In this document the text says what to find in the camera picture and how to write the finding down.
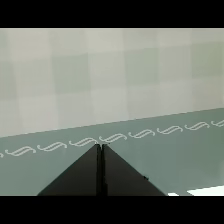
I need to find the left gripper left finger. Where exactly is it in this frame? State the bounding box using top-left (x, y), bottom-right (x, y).
top-left (37, 143), bottom-right (102, 197)

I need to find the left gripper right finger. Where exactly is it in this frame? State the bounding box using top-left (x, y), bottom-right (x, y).
top-left (101, 143), bottom-right (167, 197)

